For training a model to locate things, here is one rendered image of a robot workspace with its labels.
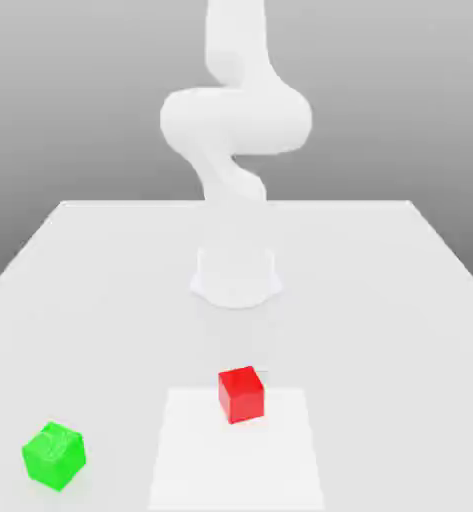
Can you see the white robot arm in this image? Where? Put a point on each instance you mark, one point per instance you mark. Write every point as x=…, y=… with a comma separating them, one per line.
x=236, y=120

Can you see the small red cube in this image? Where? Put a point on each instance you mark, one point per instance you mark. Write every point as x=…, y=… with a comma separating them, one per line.
x=242, y=394

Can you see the small green cube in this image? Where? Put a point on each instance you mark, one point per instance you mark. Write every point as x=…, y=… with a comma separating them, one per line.
x=54, y=456

